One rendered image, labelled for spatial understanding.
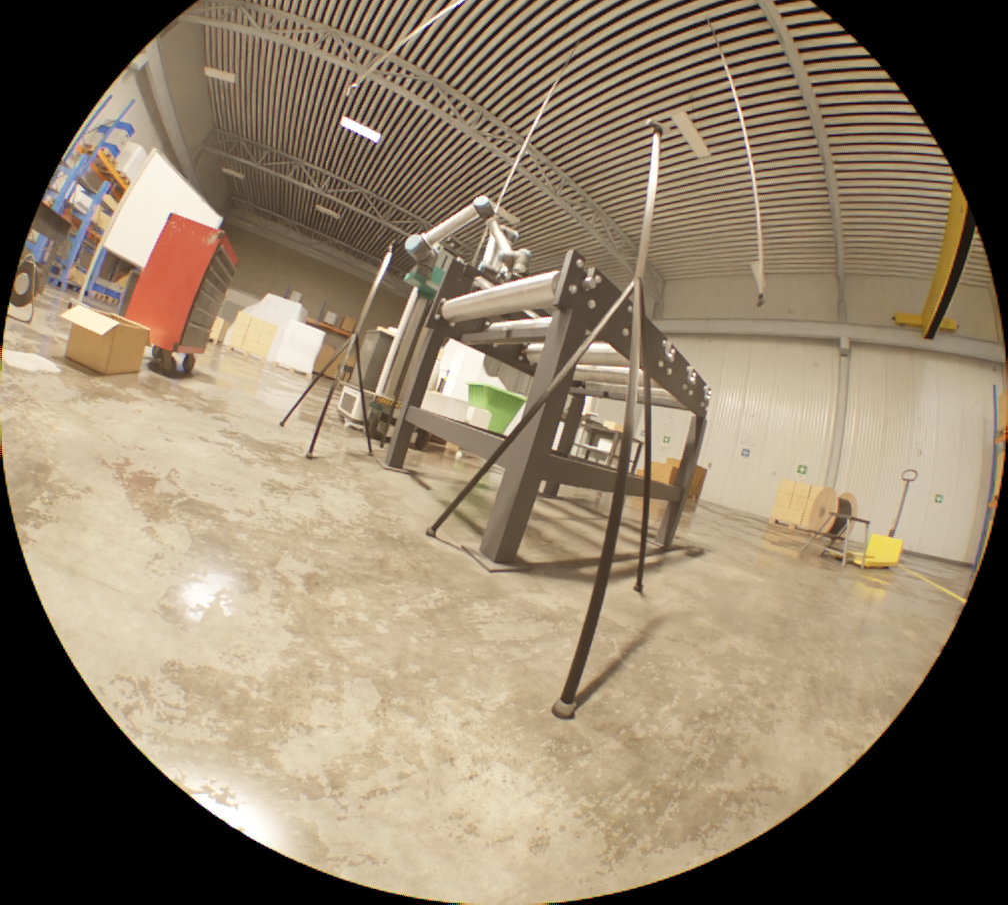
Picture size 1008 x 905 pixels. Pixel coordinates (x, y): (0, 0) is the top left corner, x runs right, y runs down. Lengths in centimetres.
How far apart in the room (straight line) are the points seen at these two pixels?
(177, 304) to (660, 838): 259
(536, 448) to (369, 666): 65
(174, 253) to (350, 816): 246
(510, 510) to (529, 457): 15
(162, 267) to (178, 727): 231
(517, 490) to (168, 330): 215
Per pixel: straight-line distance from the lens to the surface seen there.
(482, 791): 43
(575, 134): 1022
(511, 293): 122
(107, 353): 190
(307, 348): 961
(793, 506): 846
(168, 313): 238
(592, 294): 107
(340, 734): 44
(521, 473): 88
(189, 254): 241
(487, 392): 445
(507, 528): 92
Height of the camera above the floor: 37
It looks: 5 degrees up
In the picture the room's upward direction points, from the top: 18 degrees clockwise
